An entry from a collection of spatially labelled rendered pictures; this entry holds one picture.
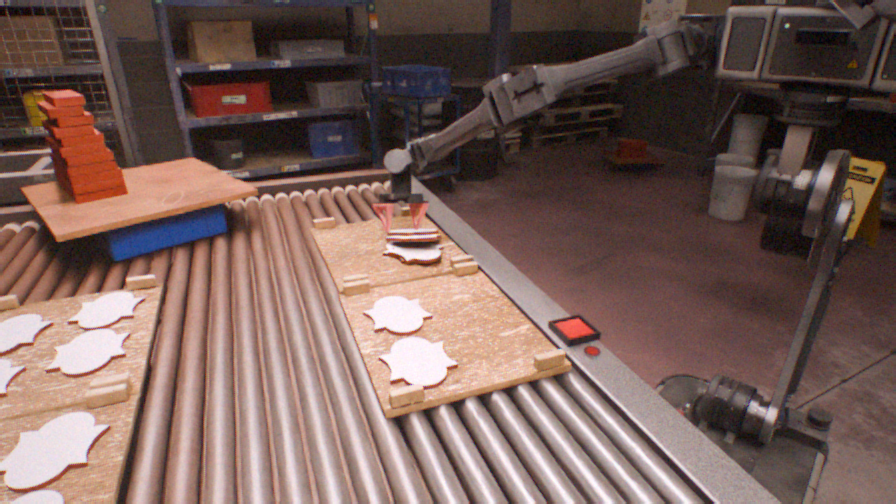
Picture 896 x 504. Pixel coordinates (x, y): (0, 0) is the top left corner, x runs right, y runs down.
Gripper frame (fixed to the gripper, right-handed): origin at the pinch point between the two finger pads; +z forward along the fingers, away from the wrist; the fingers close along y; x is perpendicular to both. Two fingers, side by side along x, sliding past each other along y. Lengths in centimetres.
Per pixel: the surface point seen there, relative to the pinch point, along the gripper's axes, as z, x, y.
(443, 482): 32, -61, -39
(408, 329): 17.7, -32.6, -23.3
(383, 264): 8.5, -4.7, -9.6
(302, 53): -140, 345, 148
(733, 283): 49, 9, 255
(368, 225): -0.1, 18.7, 1.5
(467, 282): 12.1, -25.3, -0.1
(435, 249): 5.4, -10.7, 2.5
